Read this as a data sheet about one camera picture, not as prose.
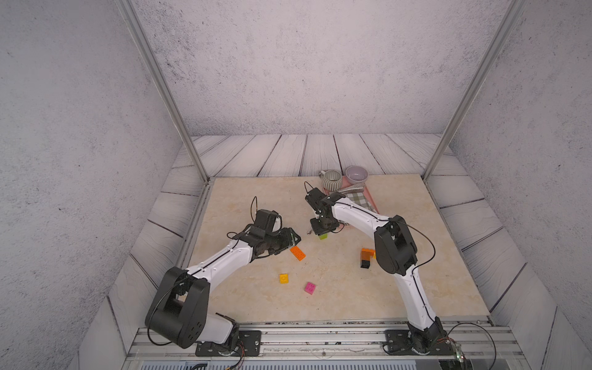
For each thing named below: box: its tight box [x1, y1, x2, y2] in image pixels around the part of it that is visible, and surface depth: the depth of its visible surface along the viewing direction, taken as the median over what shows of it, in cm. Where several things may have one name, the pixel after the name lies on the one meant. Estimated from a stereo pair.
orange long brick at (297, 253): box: [289, 245, 307, 262], surface depth 96 cm
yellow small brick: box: [279, 273, 290, 285], surface depth 89 cm
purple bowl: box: [345, 164, 370, 185], surface depth 120 cm
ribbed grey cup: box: [319, 169, 343, 192], surface depth 113 cm
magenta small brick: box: [304, 282, 317, 296], surface depth 86 cm
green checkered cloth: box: [343, 191, 377, 214], surface depth 113 cm
